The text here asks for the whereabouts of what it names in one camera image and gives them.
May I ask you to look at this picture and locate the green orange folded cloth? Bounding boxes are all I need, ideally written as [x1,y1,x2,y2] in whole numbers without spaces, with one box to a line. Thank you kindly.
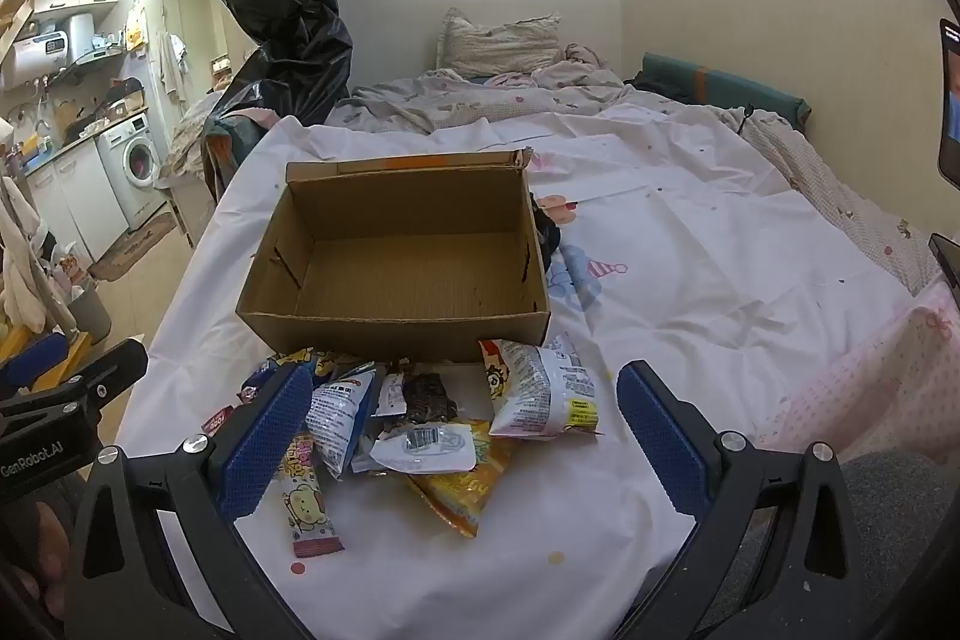
[202,111,278,199]

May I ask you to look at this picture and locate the white kitchen cabinet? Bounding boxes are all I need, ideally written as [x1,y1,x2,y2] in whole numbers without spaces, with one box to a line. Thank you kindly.
[26,141,130,266]

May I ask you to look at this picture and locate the patterned pillow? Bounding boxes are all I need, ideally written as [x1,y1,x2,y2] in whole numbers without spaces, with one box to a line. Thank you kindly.
[435,6,563,79]

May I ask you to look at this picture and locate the patterned duvet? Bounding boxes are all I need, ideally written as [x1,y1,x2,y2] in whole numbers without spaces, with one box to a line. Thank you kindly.
[326,44,946,296]

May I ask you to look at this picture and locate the pink cartoon stick packet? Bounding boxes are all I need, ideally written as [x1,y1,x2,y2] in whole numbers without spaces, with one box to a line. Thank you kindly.
[277,434,346,560]

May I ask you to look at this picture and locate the grey trash bin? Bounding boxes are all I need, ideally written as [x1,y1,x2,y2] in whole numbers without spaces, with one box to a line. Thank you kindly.
[64,280,113,345]

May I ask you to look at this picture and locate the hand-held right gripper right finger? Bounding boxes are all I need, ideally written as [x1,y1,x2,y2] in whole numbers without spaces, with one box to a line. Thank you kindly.
[615,359,890,640]

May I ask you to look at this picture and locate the blue and white snack packet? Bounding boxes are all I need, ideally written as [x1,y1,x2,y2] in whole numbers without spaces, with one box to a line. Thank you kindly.
[304,361,380,482]

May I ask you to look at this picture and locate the clear white snack packet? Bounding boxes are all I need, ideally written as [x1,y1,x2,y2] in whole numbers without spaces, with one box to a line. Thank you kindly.
[367,422,481,476]

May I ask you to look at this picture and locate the range hood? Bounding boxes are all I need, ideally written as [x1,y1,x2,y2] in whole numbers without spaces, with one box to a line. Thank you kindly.
[52,44,128,86]

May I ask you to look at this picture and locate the brown floor rug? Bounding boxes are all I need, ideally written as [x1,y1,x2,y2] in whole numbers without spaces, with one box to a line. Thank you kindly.
[88,211,177,283]

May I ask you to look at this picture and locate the white hanging towel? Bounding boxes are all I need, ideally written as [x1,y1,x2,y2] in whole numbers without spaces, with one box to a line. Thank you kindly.
[159,32,188,105]

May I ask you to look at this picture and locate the person's grey trousers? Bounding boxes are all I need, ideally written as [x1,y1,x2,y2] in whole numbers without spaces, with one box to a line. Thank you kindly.
[712,449,960,640]

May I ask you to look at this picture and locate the black plastic bag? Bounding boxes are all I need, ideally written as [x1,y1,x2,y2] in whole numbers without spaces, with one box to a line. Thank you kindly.
[201,0,353,199]

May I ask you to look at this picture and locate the pink dotted blanket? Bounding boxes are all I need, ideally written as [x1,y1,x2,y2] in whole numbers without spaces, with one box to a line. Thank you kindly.
[757,280,960,468]

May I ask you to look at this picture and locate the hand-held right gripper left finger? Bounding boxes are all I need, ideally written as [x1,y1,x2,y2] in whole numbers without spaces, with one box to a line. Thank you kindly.
[67,364,316,640]

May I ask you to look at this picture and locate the white washing machine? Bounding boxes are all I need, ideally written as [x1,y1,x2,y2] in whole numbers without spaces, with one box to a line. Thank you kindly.
[96,113,170,230]

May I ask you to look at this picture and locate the dark cloth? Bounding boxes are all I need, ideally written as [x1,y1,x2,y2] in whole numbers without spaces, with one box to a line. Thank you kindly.
[529,190,563,274]

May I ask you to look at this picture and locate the wooden stairs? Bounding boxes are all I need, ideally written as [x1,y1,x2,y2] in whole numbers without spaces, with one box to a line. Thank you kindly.
[0,0,53,56]

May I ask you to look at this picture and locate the beige patterned quilt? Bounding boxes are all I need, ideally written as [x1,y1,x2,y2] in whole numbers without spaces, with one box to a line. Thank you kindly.
[161,92,226,184]

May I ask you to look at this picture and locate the white and red snack packet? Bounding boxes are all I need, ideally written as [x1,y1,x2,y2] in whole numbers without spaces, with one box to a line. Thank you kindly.
[478,336,605,440]

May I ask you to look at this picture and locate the white water heater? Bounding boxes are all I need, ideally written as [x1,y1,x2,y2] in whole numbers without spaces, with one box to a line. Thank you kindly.
[0,29,72,90]

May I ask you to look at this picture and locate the purple snack packet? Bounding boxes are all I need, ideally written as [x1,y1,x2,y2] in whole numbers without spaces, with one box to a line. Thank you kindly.
[238,359,282,405]

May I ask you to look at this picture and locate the tall white cabinet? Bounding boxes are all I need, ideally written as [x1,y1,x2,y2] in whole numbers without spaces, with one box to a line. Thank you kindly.
[139,0,188,116]

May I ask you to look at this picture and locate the small white bear packet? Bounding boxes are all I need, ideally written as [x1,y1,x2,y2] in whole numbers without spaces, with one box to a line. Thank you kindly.
[373,370,410,420]

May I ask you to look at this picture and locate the mounted phone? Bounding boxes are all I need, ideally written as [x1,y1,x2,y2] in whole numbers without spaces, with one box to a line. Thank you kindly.
[937,17,960,191]

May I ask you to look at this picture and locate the yellow cartoon snack packet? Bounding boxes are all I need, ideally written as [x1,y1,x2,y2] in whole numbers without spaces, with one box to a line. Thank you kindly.
[274,346,338,378]

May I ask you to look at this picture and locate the green folded mat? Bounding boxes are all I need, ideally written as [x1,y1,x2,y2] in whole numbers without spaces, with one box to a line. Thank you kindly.
[637,51,812,142]

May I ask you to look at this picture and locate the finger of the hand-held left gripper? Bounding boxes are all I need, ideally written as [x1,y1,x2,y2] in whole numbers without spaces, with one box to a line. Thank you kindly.
[0,338,149,420]
[0,331,68,393]

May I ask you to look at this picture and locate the small brown box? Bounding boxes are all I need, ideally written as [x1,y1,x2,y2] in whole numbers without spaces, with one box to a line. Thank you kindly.
[105,77,147,116]

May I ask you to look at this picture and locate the beige hanging cloth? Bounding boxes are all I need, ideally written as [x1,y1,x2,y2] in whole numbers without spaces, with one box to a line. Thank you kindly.
[0,175,57,333]

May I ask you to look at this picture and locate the person's left hand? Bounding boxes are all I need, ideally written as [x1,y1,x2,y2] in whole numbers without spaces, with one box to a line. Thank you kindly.
[0,501,76,615]

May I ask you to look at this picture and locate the white printed bed sheet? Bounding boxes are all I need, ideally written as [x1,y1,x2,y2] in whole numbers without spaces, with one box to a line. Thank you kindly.
[112,111,938,640]

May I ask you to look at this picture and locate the dark brown snack packet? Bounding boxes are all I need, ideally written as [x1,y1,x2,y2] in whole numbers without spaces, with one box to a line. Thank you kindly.
[401,370,460,425]

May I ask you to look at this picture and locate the cardboard box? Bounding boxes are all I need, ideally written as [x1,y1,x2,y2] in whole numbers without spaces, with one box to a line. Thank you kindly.
[235,149,552,365]

